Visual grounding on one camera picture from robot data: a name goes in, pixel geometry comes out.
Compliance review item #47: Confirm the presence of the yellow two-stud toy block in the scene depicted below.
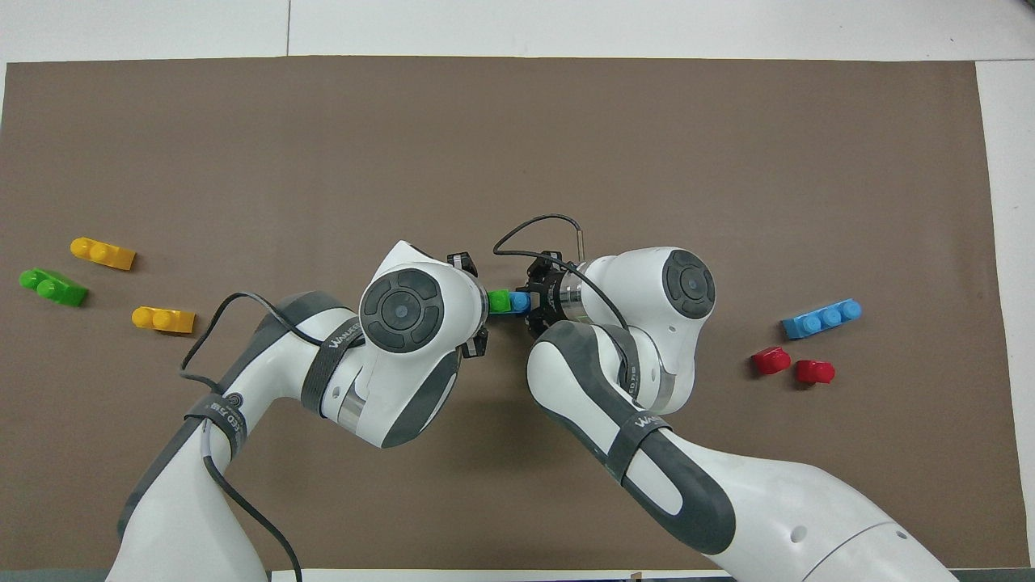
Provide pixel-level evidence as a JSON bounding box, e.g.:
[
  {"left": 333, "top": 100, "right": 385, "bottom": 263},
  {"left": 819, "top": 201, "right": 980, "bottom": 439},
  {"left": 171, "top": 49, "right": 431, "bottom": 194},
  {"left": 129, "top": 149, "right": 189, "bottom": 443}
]
[
  {"left": 70, "top": 237, "right": 137, "bottom": 272},
  {"left": 131, "top": 306, "right": 196, "bottom": 335}
]

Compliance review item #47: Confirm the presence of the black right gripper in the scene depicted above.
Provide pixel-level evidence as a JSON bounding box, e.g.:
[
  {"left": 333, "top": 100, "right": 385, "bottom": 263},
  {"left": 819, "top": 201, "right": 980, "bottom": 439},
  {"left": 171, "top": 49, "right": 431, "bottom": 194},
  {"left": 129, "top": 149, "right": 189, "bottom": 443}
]
[{"left": 519, "top": 251, "right": 577, "bottom": 345}]

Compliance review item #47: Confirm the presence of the brown table mat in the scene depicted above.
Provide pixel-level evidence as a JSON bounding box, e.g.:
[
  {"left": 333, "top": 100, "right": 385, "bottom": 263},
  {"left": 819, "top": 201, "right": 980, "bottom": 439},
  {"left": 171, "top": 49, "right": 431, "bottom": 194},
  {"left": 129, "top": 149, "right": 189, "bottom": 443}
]
[{"left": 0, "top": 55, "right": 1033, "bottom": 571}]

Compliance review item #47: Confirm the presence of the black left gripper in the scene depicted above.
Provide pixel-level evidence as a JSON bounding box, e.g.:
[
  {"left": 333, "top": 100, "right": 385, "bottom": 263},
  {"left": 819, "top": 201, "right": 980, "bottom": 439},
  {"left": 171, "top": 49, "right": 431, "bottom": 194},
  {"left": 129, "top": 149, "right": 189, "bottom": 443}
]
[{"left": 446, "top": 251, "right": 492, "bottom": 359}]

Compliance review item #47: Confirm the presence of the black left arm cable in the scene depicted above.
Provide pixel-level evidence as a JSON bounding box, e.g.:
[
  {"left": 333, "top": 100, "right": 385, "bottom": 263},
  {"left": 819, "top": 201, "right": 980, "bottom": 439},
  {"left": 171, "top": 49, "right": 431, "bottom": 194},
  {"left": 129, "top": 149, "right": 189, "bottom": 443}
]
[{"left": 178, "top": 290, "right": 328, "bottom": 582}]

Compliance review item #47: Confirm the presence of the black velcro cable strap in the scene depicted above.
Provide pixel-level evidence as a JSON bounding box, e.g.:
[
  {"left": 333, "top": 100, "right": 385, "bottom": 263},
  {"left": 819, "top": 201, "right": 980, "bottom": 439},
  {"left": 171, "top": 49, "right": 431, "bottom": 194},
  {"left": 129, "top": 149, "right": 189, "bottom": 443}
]
[
  {"left": 184, "top": 391, "right": 248, "bottom": 462},
  {"left": 301, "top": 327, "right": 370, "bottom": 415},
  {"left": 605, "top": 412, "right": 674, "bottom": 486}
]

